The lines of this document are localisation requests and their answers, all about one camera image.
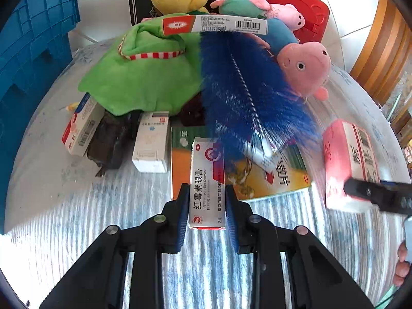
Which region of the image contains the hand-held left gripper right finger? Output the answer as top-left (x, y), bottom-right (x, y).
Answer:
top-left (225, 185), bottom-right (375, 309)

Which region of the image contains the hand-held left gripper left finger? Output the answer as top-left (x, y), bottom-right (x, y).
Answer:
top-left (39, 183), bottom-right (191, 309)

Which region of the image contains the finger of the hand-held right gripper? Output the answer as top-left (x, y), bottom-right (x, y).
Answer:
top-left (343, 177), bottom-right (412, 214)

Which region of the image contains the white purple ointment box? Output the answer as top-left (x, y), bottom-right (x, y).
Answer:
top-left (187, 137), bottom-right (226, 230)

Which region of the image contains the pink white tissue pack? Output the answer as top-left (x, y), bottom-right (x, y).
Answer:
top-left (322, 119), bottom-right (382, 213)

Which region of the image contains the blue plastic crate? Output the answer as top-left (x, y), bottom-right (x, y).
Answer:
top-left (0, 0), bottom-right (81, 234)

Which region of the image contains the person's right hand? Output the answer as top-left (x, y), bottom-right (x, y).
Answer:
top-left (393, 241), bottom-right (412, 288)

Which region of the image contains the green orange medicine box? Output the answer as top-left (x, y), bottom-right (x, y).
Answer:
top-left (170, 125), bottom-right (312, 203)

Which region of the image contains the white blue medicine box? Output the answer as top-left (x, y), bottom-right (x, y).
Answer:
top-left (132, 111), bottom-right (170, 173)

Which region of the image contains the dark brown packet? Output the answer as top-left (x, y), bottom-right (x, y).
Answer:
top-left (87, 111), bottom-right (142, 177)

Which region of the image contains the white red medicine box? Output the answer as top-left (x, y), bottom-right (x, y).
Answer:
top-left (61, 92), bottom-right (105, 157)

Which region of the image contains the blue bottle brush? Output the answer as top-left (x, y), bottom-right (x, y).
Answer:
top-left (198, 30), bottom-right (322, 168)

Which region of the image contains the green plush toy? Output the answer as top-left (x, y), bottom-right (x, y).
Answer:
top-left (78, 18), bottom-right (207, 116)

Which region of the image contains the wooden chair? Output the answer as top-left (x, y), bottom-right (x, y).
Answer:
top-left (349, 0), bottom-right (412, 104)

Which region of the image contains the pink pig plush blue dress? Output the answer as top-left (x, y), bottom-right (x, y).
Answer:
top-left (257, 18), bottom-right (332, 102)

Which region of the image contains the long white box red label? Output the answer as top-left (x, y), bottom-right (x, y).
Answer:
top-left (162, 14), bottom-right (269, 36)

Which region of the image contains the pink pig plush green dress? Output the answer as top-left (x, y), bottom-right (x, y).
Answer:
top-left (211, 0), bottom-right (306, 31)

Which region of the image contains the black box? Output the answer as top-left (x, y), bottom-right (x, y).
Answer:
top-left (128, 0), bottom-right (237, 26)

